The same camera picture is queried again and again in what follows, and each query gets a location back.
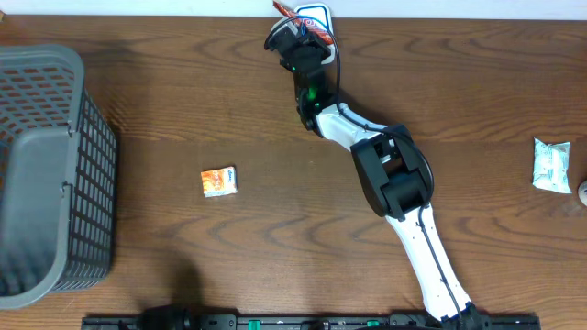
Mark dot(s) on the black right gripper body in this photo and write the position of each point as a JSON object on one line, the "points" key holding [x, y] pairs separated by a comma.
{"points": [[310, 40]]}

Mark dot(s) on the red chocolate bar wrapper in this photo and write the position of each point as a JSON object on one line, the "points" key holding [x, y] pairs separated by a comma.
{"points": [[298, 20]]}

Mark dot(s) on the orange small box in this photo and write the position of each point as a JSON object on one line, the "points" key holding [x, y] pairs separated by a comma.
{"points": [[219, 182]]}

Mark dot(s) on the mint green wipes packet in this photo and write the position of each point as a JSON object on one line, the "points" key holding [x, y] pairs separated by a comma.
{"points": [[551, 164]]}

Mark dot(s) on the green lid jar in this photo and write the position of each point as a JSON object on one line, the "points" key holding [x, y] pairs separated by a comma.
{"points": [[582, 192]]}

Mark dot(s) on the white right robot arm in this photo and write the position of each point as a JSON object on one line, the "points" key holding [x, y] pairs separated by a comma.
{"points": [[394, 174]]}

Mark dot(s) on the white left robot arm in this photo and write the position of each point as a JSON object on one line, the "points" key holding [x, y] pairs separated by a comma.
{"points": [[167, 317]]}

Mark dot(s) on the white barcode scanner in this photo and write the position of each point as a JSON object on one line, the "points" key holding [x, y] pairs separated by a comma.
{"points": [[318, 15]]}

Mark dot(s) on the grey plastic basket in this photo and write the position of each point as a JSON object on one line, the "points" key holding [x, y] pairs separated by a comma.
{"points": [[58, 177]]}

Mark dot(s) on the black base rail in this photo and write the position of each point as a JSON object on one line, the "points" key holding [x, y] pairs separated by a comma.
{"points": [[233, 322]]}

